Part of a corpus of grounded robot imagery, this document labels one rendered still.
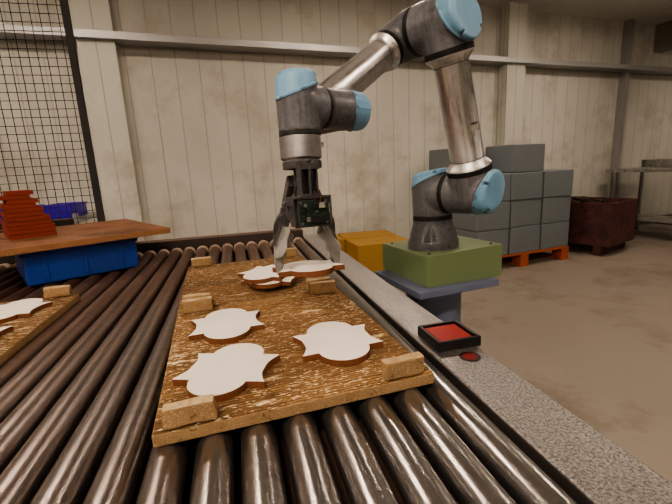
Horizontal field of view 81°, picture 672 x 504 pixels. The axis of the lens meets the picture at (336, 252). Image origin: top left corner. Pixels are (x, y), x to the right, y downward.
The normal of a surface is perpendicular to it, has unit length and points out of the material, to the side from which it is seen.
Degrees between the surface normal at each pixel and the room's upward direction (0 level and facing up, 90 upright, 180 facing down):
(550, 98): 90
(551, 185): 90
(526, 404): 0
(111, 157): 90
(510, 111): 90
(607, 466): 0
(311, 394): 0
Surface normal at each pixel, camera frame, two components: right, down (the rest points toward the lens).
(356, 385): -0.05, -0.98
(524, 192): 0.33, 0.18
